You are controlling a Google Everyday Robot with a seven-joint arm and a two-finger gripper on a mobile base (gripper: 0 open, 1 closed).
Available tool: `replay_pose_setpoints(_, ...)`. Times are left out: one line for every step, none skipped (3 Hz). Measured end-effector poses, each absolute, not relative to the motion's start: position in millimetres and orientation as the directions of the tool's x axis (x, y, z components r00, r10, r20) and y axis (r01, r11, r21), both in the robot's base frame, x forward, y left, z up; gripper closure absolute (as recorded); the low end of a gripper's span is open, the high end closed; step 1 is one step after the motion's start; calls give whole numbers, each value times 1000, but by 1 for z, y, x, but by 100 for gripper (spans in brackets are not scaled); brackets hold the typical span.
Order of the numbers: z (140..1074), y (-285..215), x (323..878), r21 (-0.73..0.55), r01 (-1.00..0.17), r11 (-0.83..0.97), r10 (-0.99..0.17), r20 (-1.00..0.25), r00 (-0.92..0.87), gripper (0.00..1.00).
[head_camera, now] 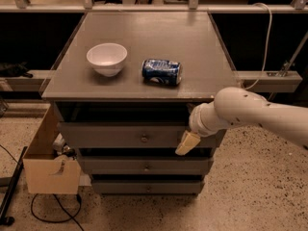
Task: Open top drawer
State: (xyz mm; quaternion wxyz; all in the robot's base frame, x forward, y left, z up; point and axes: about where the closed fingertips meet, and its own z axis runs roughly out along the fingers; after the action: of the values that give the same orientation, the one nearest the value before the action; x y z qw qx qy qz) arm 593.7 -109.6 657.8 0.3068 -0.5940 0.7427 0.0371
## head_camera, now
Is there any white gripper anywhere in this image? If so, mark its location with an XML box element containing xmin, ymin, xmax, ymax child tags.
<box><xmin>175</xmin><ymin>102</ymin><xmax>225</xmax><ymax>156</ymax></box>

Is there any grey top drawer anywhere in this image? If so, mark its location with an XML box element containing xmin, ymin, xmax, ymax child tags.
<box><xmin>57</xmin><ymin>120</ymin><xmax>229</xmax><ymax>149</ymax></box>

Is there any grey drawer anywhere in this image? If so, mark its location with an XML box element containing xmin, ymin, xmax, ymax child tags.
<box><xmin>91</xmin><ymin>180</ymin><xmax>204</xmax><ymax>194</ymax></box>
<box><xmin>77</xmin><ymin>156</ymin><xmax>214</xmax><ymax>175</ymax></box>
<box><xmin>57</xmin><ymin>120</ymin><xmax>229</xmax><ymax>149</ymax></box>

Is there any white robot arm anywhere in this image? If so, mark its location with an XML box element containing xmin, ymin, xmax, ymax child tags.
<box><xmin>175</xmin><ymin>87</ymin><xmax>308</xmax><ymax>155</ymax></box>

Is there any grey drawer cabinet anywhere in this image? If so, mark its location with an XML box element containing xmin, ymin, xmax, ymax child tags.
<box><xmin>42</xmin><ymin>12</ymin><xmax>237</xmax><ymax>182</ymax></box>

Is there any grey bottom drawer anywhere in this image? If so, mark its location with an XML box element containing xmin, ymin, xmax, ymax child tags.
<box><xmin>91</xmin><ymin>180</ymin><xmax>204</xmax><ymax>194</ymax></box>

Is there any grey middle drawer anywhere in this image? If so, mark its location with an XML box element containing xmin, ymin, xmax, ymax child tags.
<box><xmin>77</xmin><ymin>156</ymin><xmax>214</xmax><ymax>175</ymax></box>

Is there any blue soda can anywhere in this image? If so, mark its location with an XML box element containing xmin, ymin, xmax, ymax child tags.
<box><xmin>141</xmin><ymin>59</ymin><xmax>182</xmax><ymax>86</ymax></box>

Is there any white bowl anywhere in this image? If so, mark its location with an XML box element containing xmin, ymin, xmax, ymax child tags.
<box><xmin>87</xmin><ymin>43</ymin><xmax>128</xmax><ymax>77</ymax></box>

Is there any cardboard box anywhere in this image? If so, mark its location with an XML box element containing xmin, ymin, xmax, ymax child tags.
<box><xmin>23</xmin><ymin>106</ymin><xmax>81</xmax><ymax>194</ymax></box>

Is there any black pole stand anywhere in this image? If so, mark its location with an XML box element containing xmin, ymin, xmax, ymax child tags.
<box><xmin>0</xmin><ymin>146</ymin><xmax>27</xmax><ymax>226</ymax></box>

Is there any metal frame rail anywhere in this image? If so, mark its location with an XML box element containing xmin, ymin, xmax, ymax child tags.
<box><xmin>0</xmin><ymin>70</ymin><xmax>302</xmax><ymax>92</ymax></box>

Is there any white cable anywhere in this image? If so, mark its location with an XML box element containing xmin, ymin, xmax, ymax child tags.
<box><xmin>240</xmin><ymin>2</ymin><xmax>273</xmax><ymax>92</ymax></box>

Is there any black floor cable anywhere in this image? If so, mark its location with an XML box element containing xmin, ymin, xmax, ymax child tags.
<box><xmin>30</xmin><ymin>192</ymin><xmax>85</xmax><ymax>231</ymax></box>

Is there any black object on rail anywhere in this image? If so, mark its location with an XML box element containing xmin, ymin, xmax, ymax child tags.
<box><xmin>0</xmin><ymin>63</ymin><xmax>33</xmax><ymax>78</ymax></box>

